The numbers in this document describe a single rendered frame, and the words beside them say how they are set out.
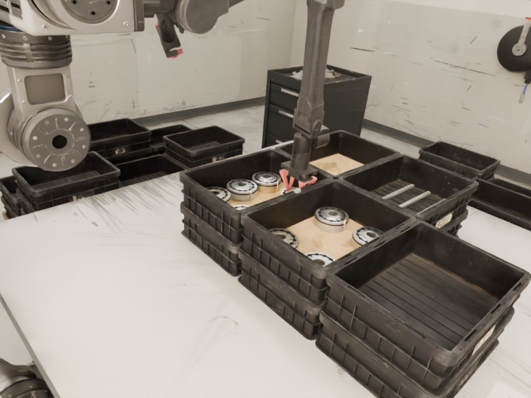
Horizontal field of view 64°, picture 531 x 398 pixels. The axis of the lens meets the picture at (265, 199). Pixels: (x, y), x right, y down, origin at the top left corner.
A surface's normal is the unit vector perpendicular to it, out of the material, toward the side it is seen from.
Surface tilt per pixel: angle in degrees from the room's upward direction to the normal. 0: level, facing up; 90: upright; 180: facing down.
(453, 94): 90
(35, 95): 90
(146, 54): 90
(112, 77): 90
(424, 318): 0
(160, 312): 0
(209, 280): 0
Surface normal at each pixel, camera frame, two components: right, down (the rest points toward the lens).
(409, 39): -0.72, 0.28
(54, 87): 0.69, 0.40
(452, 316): 0.08, -0.88
